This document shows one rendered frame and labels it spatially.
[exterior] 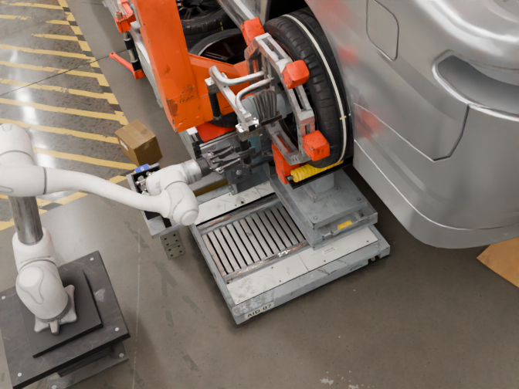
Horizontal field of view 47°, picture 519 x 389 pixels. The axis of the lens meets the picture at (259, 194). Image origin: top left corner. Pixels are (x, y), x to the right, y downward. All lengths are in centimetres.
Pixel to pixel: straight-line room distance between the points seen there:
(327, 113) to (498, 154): 78
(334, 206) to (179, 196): 101
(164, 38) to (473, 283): 181
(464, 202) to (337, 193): 121
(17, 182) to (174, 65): 99
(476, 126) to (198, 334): 172
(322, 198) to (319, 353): 75
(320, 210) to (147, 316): 99
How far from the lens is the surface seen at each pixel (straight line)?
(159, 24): 267
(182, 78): 284
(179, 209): 216
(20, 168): 217
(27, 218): 252
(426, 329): 285
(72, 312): 271
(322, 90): 228
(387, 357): 277
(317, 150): 230
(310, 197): 299
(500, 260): 310
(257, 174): 333
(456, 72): 171
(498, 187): 183
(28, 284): 255
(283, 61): 232
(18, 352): 278
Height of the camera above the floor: 248
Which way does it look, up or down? 48 degrees down
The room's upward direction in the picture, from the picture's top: 10 degrees counter-clockwise
